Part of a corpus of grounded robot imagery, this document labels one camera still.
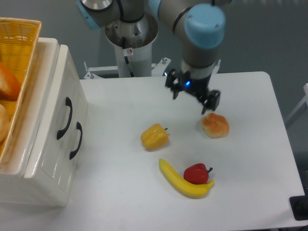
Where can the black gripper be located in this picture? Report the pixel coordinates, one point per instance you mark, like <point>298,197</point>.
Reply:
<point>195,87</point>

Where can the white top drawer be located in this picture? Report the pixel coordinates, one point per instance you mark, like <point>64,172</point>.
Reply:
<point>66,104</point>

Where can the white drawer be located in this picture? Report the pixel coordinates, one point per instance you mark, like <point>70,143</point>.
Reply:
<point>67,165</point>
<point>66,104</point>

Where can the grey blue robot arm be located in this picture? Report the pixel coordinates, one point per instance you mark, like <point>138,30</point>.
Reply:
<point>199,25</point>

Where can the white bottom drawer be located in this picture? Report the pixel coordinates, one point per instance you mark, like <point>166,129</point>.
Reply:
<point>67,165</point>

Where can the white drawer cabinet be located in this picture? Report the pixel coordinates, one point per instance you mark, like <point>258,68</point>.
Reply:
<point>14,188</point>

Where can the orange bread roll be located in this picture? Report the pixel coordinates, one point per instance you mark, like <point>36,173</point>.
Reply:
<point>215,126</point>

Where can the yellow bell pepper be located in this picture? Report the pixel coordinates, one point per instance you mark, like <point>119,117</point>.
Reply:
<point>154,137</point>

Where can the red bell pepper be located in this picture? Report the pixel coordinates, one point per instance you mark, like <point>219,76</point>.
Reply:
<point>197,174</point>

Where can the yellow banana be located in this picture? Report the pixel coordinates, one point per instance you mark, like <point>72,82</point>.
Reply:
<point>183,186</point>

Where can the black device at edge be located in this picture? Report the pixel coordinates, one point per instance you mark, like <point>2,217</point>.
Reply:
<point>299,206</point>

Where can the yellow wicker basket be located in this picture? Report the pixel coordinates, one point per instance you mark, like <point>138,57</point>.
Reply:
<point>18,39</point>

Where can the orange bread piece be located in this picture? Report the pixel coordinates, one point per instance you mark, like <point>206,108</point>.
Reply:
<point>9,85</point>

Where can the white frame at right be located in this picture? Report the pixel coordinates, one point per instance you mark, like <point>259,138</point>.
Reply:
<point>298,110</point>

